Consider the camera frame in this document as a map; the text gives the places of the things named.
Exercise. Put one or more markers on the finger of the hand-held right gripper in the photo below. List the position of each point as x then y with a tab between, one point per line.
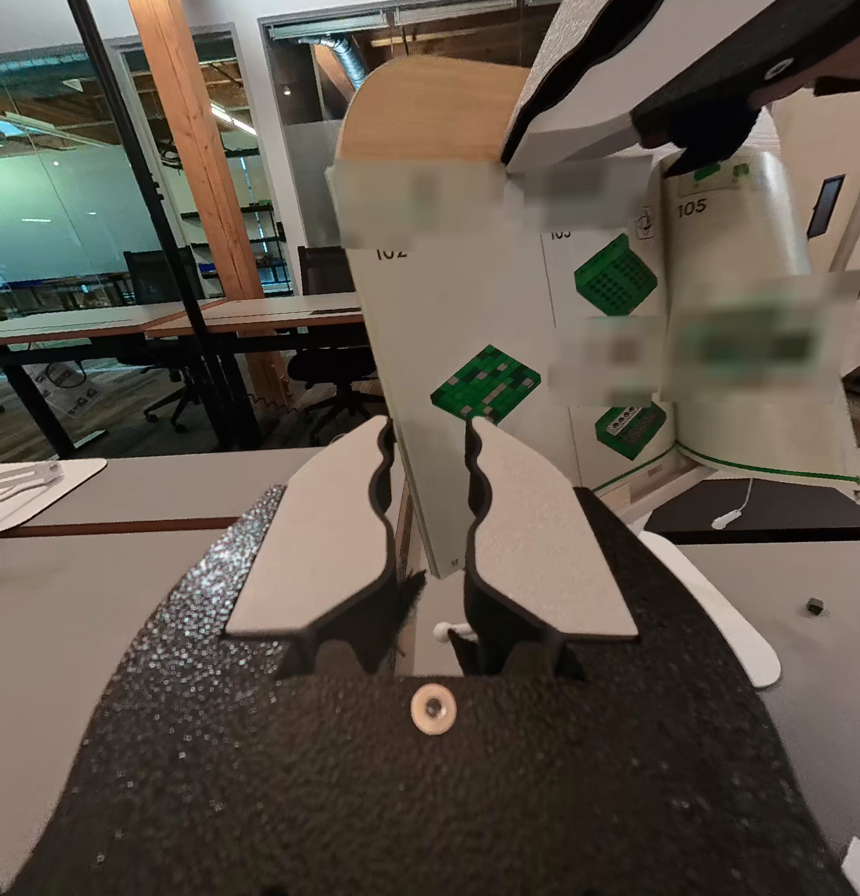
570	49
612	119

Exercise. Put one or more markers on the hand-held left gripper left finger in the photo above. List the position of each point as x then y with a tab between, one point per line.
318	553

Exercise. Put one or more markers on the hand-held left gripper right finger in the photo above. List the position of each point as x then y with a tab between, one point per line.
549	560

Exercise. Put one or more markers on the toy brick instruction booklet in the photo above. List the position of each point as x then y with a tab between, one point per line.
437	315

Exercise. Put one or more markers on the wood-edged pale desk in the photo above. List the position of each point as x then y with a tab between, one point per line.
122	490

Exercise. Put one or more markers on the wood-edged office desk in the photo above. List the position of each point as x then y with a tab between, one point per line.
52	325
276	315

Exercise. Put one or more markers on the grey desk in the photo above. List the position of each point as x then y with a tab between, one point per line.
808	665

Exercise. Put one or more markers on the person's right hand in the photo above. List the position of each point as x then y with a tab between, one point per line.
850	73

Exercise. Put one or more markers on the black tablet floor stand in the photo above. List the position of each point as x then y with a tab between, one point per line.
825	206

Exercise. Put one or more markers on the black office chair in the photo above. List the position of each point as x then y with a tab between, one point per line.
332	364
164	280

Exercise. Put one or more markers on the dark green toy brick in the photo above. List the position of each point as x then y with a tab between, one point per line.
815	606

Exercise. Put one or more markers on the white printed sheet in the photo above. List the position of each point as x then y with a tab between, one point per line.
66	388

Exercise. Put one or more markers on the black metal shelf rack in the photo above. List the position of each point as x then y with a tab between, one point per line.
262	245

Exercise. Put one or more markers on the black pole stand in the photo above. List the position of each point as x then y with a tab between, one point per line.
157	210

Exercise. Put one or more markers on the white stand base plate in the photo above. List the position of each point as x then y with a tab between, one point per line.
738	630
45	490

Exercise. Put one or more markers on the silver ventilation duct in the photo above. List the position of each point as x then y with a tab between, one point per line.
342	63

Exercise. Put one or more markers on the wooden support post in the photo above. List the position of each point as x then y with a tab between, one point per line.
192	175

